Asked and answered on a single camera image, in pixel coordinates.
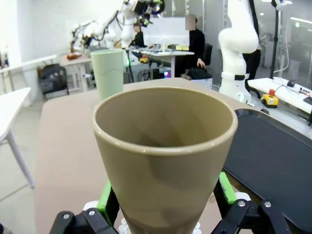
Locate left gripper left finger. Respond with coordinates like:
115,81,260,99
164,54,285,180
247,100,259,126
50,180,121,234

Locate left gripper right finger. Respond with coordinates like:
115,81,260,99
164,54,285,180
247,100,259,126
212,172,291,234

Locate white scalloped paper coaster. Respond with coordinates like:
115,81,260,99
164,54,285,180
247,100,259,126
118,218,202,234

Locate olive brown tall cup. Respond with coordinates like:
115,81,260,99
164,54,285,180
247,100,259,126
92,87,239,234

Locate pale green tall cup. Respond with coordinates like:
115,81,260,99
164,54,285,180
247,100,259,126
90,48,125,102

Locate black plastic serving tray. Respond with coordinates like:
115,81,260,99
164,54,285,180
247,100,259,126
222,108,312,232

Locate aluminium slotted mounting base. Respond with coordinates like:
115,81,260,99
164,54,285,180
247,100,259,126
251,96,312,138

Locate yellow emergency stop box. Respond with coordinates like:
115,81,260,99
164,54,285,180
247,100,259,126
260,89,279,109

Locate large white table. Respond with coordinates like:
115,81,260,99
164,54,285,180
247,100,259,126
0,87,35,190

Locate seated person in black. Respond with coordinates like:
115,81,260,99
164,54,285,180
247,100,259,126
174,14,213,78

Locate standing person in dark clothes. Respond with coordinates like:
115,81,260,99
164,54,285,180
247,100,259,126
242,0,268,81

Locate white computer desk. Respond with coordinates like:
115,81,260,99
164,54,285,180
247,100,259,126
131,47,195,78

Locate long white bench table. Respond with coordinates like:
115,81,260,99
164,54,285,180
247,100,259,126
0,55,57,74

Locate black light stand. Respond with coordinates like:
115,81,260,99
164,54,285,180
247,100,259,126
270,0,293,78

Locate white computer monitor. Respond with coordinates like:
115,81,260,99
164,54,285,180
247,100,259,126
143,17,190,47

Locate white desk with cables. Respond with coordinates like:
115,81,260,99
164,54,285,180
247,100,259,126
247,77,312,114

